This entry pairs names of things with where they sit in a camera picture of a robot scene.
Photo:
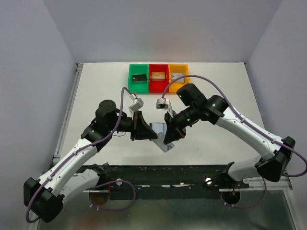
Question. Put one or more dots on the black card in green bin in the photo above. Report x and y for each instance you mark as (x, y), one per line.
(139, 78)

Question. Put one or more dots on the aluminium rail front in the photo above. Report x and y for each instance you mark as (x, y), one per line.
(249, 184)

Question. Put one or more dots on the aluminium rail left side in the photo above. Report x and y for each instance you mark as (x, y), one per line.
(57, 153)

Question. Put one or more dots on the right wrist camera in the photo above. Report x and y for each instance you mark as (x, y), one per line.
(165, 104)

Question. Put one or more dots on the red plastic bin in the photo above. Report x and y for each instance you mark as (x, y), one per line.
(158, 86)

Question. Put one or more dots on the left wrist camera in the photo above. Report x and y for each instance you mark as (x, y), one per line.
(137, 103)

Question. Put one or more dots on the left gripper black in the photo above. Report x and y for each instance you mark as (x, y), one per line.
(134, 126)

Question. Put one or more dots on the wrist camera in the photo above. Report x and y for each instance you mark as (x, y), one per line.
(165, 104)
(137, 103)

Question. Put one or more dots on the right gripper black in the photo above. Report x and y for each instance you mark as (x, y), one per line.
(175, 127)

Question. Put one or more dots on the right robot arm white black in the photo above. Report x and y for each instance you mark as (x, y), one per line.
(274, 151)

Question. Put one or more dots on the aluminium rail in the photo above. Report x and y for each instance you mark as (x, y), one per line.
(249, 184)
(57, 153)

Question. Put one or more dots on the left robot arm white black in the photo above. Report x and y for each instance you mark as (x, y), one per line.
(47, 195)

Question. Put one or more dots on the yellow plastic bin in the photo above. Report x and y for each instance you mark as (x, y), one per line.
(176, 71)

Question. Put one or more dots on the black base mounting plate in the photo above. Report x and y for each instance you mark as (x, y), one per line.
(120, 181)

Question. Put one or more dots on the silver credit card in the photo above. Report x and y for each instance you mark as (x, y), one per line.
(159, 142)

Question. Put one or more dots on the gold card in red bin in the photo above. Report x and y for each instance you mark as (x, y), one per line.
(157, 76)

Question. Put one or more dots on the silver cards in yellow bin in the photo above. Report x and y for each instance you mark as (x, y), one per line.
(178, 79)

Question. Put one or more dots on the green plastic bin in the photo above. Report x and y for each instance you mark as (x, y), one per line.
(138, 69)

